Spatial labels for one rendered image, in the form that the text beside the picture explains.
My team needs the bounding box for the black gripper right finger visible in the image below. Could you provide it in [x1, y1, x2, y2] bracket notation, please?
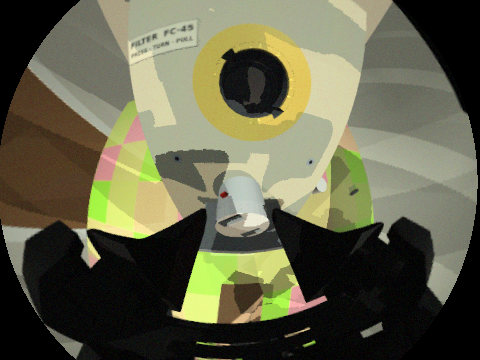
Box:
[271, 208, 384, 303]

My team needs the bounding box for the dark grey cylinder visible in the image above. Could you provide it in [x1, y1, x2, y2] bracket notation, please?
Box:
[312, 177, 327, 195]

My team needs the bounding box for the pale grey cylinder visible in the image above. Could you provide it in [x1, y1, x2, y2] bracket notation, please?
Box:
[215, 176, 269, 237]

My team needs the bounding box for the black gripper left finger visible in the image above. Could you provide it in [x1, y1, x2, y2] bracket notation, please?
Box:
[85, 208, 208, 312]

